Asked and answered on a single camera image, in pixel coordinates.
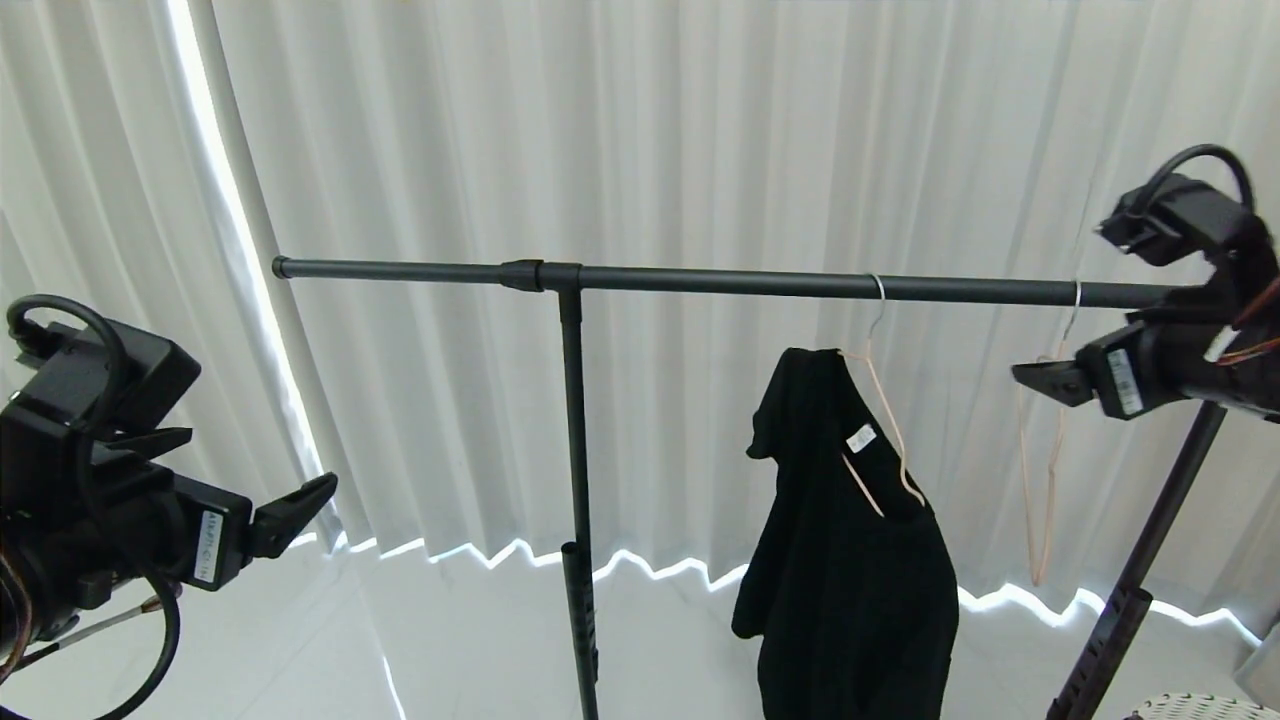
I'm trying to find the white laundry basket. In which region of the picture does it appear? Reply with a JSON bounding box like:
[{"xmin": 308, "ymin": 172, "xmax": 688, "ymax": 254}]
[{"xmin": 1125, "ymin": 693, "xmax": 1280, "ymax": 720}]

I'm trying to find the pink clothes hanger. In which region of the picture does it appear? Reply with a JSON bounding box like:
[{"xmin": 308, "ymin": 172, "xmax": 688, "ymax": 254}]
[
  {"xmin": 838, "ymin": 273, "xmax": 928, "ymax": 519},
  {"xmin": 1015, "ymin": 282, "xmax": 1084, "ymax": 589}
]

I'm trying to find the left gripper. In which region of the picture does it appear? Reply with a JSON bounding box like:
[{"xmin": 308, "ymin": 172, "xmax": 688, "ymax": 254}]
[{"xmin": 0, "ymin": 468, "xmax": 338, "ymax": 613}]

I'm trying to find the black cable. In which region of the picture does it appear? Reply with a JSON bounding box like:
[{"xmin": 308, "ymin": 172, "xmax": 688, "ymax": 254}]
[
  {"xmin": 0, "ymin": 293, "xmax": 183, "ymax": 720},
  {"xmin": 1135, "ymin": 144, "xmax": 1257, "ymax": 216}
]

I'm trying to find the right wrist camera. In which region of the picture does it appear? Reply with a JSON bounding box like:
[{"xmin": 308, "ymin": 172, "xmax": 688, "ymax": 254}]
[{"xmin": 1097, "ymin": 172, "xmax": 1280, "ymax": 323}]

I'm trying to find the white curtain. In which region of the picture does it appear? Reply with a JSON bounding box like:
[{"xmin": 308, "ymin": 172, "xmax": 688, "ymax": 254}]
[{"xmin": 0, "ymin": 0, "xmax": 1280, "ymax": 646}]

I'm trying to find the black T-shirt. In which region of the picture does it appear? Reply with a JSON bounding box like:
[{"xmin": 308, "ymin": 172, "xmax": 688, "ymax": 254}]
[{"xmin": 731, "ymin": 347, "xmax": 961, "ymax": 720}]

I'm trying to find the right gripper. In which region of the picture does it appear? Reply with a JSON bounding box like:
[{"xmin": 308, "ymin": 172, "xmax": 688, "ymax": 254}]
[{"xmin": 1012, "ymin": 320, "xmax": 1229, "ymax": 421}]

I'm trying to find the black clothes rack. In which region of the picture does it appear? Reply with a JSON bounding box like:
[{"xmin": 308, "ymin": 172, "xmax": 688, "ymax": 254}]
[{"xmin": 272, "ymin": 256, "xmax": 1229, "ymax": 720}]

